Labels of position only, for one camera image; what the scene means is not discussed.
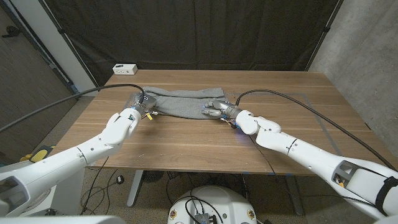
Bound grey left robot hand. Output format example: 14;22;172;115
131;93;158;115

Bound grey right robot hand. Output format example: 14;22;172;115
201;99;236;118

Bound grey fabric shorts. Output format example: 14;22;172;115
142;86;229;120

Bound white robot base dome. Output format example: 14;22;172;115
167;185;258;224

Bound white power strip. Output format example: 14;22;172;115
112;63;139;76

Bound dark round floor fan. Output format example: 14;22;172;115
142;170;165;184

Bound white table leg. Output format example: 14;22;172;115
126;169;146;208

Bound grey electronics box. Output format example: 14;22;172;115
194;213;218;224

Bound grey table leg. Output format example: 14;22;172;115
284;175;305;217

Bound white low platform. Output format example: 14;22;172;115
49;167;86;216

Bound yellow and black floor object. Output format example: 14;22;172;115
20;144;57;164

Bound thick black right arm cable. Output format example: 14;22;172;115
234;88;398;172

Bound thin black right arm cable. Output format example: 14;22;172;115
247;134;276;175

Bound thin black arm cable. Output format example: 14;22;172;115
247;134;276;175
80;156;111;216

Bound black floor plug cable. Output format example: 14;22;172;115
80;169;126;216

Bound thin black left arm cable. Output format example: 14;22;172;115
80;156;111;216

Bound black door handle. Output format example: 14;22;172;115
1;26;21;39

